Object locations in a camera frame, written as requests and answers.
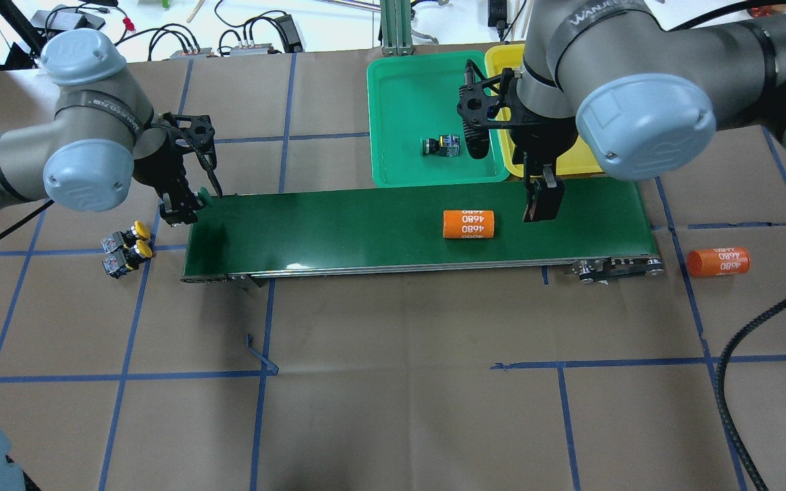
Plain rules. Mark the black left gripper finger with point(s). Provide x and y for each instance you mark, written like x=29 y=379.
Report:
x=178 y=208

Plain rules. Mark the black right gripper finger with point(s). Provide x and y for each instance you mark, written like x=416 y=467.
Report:
x=544 y=198

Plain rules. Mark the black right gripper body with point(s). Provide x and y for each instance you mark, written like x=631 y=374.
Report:
x=531 y=146

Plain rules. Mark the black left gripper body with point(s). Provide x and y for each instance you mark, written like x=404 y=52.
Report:
x=158 y=170

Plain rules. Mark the yellow push button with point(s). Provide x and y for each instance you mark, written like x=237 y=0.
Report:
x=124 y=260
x=138 y=231

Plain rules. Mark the green push button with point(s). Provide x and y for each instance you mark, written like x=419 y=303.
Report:
x=445 y=146
x=206 y=199

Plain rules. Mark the orange cylinder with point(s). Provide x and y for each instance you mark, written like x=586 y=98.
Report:
x=468 y=224
x=714 y=262

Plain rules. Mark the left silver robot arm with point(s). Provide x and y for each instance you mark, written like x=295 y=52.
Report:
x=105 y=135

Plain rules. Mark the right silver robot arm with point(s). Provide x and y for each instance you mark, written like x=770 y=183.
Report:
x=644 y=99

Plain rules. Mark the yellow plastic tray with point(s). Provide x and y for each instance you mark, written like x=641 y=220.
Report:
x=577 y=162

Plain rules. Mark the green conveyor belt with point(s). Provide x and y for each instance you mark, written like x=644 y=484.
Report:
x=601 y=232

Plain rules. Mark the green plastic tray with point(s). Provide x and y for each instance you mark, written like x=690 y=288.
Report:
x=413 y=98

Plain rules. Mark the black power adapter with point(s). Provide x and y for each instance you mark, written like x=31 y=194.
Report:
x=62 y=18

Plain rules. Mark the aluminium frame post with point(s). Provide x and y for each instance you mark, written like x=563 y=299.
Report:
x=396 y=33

